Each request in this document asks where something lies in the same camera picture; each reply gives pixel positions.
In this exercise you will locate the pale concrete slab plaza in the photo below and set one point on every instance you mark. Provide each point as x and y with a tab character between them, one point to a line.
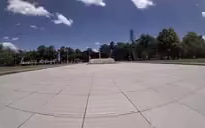
116	93

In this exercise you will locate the low pale stone wall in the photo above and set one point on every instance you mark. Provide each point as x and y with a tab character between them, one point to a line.
101	61

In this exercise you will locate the row of trees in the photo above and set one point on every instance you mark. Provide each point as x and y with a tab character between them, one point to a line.
150	46

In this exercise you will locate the grass strip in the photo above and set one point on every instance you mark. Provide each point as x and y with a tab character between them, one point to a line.
13	69
190	61

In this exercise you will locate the tall dark tower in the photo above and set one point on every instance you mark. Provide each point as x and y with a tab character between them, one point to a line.
131	36

